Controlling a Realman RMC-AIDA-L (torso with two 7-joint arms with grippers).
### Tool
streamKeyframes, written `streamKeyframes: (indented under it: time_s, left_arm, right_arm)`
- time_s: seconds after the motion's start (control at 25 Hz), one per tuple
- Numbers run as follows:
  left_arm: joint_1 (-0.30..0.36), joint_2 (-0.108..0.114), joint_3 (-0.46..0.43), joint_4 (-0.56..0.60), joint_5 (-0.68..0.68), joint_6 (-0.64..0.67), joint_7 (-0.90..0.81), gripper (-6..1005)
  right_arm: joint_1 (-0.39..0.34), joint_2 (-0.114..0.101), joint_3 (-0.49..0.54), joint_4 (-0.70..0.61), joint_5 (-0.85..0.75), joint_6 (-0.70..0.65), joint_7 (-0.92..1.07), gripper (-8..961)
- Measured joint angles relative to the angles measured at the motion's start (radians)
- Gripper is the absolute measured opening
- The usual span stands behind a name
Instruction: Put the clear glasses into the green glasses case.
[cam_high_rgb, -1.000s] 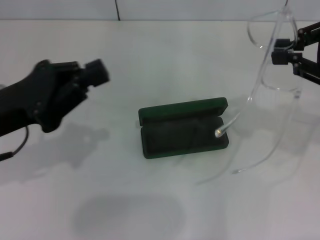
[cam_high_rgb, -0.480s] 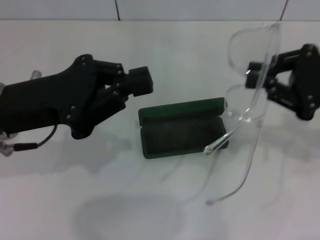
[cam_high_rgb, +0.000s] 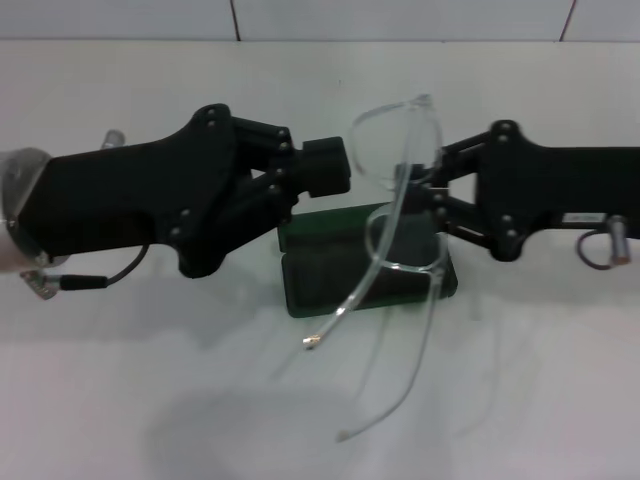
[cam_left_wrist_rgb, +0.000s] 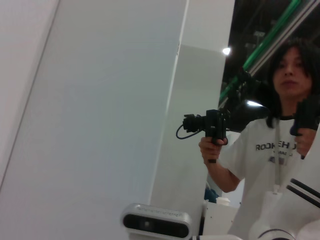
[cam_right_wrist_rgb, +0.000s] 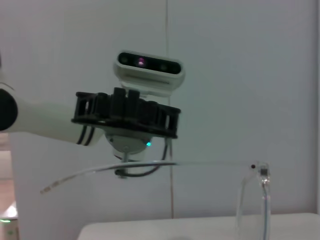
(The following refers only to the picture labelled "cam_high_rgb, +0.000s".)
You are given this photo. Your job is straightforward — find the clear white glasses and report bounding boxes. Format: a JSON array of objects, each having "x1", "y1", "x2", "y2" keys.
[{"x1": 299, "y1": 93, "x2": 447, "y2": 444}]

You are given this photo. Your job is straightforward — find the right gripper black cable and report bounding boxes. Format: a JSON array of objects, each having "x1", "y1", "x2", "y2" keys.
[{"x1": 573, "y1": 227, "x2": 617, "y2": 271}]

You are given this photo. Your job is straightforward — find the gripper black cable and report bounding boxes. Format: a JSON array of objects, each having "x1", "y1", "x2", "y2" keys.
[
  {"x1": 573, "y1": 227, "x2": 617, "y2": 271},
  {"x1": 19, "y1": 242, "x2": 151, "y2": 301}
]

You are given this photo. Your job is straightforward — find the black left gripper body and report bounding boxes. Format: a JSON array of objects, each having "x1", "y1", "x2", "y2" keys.
[{"x1": 17, "y1": 103, "x2": 242, "y2": 280}]

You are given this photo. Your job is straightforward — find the green glasses case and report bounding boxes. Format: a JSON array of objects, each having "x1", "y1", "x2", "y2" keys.
[{"x1": 276, "y1": 202, "x2": 460, "y2": 320}]

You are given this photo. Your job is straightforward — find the right gripper silver connector stub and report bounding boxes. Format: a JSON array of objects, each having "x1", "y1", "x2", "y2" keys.
[{"x1": 606, "y1": 213, "x2": 633, "y2": 266}]

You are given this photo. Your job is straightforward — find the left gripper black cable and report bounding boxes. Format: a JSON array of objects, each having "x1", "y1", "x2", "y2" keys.
[{"x1": 19, "y1": 242, "x2": 151, "y2": 301}]

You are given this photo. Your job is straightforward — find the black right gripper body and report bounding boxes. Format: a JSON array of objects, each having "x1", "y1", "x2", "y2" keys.
[{"x1": 473, "y1": 118, "x2": 640, "y2": 262}]

